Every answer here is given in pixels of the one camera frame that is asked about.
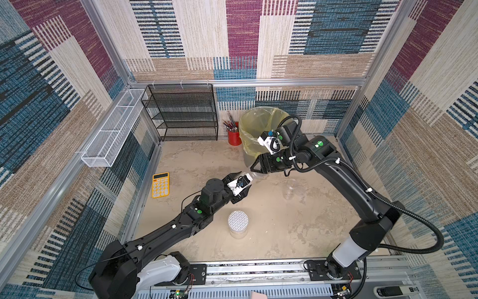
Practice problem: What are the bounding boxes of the yellow calculator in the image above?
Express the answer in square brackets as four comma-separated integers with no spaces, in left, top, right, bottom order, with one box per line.
[151,172,170,198]

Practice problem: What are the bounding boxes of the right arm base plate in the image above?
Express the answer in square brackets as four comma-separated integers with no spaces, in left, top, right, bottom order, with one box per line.
[303,259,362,281]

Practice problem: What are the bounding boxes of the bin with yellow bag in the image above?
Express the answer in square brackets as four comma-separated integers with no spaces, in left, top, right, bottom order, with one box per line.
[239,107,289,167]

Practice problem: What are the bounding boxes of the pens in red cup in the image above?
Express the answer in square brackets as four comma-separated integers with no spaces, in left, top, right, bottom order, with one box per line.
[222,111,239,133]

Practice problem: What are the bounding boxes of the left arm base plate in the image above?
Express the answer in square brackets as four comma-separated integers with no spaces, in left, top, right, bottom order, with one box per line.
[155,264,207,287]

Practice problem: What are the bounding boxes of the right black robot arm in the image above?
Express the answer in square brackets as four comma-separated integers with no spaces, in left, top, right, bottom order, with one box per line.
[255,115,444,280]

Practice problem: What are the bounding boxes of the clear plastic jar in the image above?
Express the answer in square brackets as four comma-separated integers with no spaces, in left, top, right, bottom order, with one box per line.
[248,171,268,184]

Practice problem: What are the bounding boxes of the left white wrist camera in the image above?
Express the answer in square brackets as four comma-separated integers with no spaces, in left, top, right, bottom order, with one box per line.
[227,173,252,196]

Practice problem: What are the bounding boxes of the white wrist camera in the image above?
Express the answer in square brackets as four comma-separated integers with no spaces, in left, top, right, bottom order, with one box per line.
[257,130,283,154]
[227,173,252,196]

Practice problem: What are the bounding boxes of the black wire mesh shelf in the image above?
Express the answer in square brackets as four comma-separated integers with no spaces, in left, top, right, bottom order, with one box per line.
[142,84,219,142]

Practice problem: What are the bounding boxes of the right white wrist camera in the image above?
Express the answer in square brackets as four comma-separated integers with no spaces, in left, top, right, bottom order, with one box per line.
[257,130,283,154]

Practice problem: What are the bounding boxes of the white wire mesh basket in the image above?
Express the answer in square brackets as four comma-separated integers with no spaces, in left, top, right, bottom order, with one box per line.
[81,89,145,168]

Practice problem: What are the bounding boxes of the jar with patterned white lid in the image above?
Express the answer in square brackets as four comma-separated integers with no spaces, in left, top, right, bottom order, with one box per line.
[228,211,249,239]

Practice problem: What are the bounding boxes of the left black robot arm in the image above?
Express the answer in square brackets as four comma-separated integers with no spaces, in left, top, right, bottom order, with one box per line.
[88,172,254,299]

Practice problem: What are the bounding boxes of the red pen holder cup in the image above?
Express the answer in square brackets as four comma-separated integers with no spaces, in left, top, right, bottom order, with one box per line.
[227,122,242,147]

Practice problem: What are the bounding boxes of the small jar with rice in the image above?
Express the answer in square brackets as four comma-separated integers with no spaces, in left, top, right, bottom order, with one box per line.
[283,179,299,200]

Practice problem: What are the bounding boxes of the aluminium front rail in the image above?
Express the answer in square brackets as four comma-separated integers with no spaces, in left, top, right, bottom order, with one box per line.
[131,256,426,299]

